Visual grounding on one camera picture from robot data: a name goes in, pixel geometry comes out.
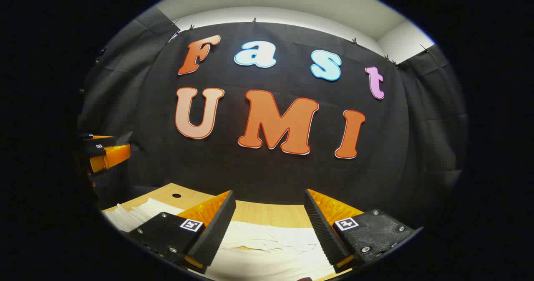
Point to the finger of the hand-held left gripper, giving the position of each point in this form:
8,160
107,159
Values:
102,141
112,158

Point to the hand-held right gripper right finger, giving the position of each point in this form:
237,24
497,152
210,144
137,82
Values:
323,231

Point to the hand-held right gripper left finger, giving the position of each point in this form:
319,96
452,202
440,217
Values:
217,231

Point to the black backdrop cloth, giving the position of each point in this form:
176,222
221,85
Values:
233,168

